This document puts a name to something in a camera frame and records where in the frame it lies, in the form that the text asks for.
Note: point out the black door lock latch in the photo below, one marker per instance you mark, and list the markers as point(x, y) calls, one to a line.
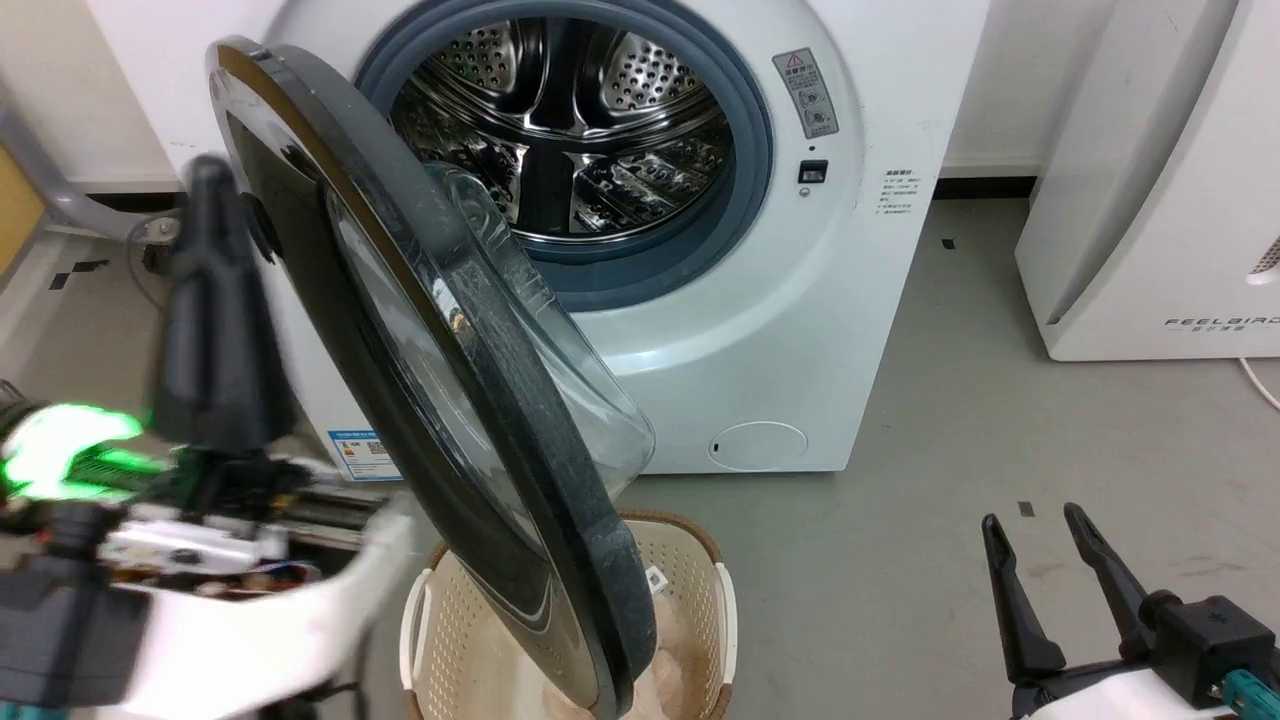
point(813, 172)

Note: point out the small printed text label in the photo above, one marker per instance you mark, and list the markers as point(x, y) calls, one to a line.
point(899, 191)

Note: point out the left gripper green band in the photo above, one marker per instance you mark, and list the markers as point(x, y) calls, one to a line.
point(90, 455)

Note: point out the grey metal frame leg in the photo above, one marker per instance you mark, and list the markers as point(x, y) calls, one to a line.
point(60, 195)

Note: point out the white front-load washing machine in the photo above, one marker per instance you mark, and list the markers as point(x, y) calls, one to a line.
point(820, 330)

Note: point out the grey warning sticker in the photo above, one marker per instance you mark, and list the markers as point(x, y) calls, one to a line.
point(806, 92)

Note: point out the wooden panel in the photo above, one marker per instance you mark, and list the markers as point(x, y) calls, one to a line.
point(16, 210)

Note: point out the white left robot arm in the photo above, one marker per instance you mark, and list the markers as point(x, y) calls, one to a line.
point(250, 640)

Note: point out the beige perforated laundry basket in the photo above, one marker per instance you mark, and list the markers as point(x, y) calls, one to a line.
point(690, 570)

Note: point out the dark grey round washer door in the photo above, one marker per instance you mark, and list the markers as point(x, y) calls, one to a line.
point(500, 400)

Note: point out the blue-grey rubber door gasket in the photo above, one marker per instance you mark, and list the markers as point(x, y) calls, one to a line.
point(748, 170)

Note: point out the round white filter cover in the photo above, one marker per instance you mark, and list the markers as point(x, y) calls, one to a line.
point(760, 446)

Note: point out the blue energy label sticker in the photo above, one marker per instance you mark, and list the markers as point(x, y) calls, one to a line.
point(360, 457)

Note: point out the stainless steel washer drum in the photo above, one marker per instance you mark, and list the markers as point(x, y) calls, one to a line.
point(570, 110)

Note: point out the white Feelbird appliance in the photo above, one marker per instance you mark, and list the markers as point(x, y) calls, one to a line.
point(1150, 200)

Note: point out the pale pink clothing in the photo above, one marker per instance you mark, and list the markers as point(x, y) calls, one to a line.
point(672, 655)

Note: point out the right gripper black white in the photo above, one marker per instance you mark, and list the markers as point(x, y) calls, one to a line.
point(1200, 650)

